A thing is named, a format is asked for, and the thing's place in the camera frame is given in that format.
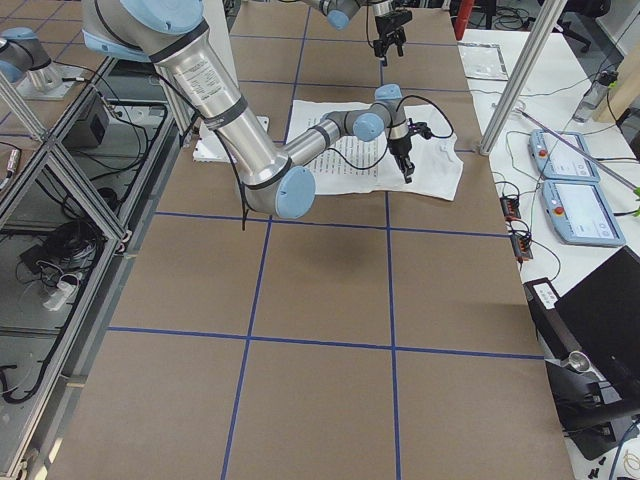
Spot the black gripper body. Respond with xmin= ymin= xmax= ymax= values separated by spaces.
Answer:
xmin=388 ymin=135 xmax=412 ymax=158
xmin=373 ymin=10 xmax=413 ymax=56

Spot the black laptop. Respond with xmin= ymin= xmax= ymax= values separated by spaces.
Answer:
xmin=524 ymin=246 xmax=639 ymax=397

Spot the aluminium frame post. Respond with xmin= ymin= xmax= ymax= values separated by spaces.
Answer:
xmin=478 ymin=0 xmax=567 ymax=156

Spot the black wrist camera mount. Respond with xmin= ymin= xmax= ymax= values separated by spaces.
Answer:
xmin=407 ymin=118 xmax=434 ymax=140

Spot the blue-grey teach pendant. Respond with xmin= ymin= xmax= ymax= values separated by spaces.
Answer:
xmin=529 ymin=129 xmax=600 ymax=183
xmin=542 ymin=180 xmax=626 ymax=247

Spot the metal reacher grabber tool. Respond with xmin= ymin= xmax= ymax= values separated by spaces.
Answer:
xmin=513 ymin=107 xmax=639 ymax=197

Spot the clear plastic bag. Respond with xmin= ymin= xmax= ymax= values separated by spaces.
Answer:
xmin=458 ymin=42 xmax=509 ymax=81

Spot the white long-sleeve printed t-shirt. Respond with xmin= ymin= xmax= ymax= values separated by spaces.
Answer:
xmin=307 ymin=105 xmax=463 ymax=201

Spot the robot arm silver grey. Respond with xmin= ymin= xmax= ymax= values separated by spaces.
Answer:
xmin=82 ymin=1 xmax=414 ymax=219
xmin=304 ymin=0 xmax=413 ymax=64

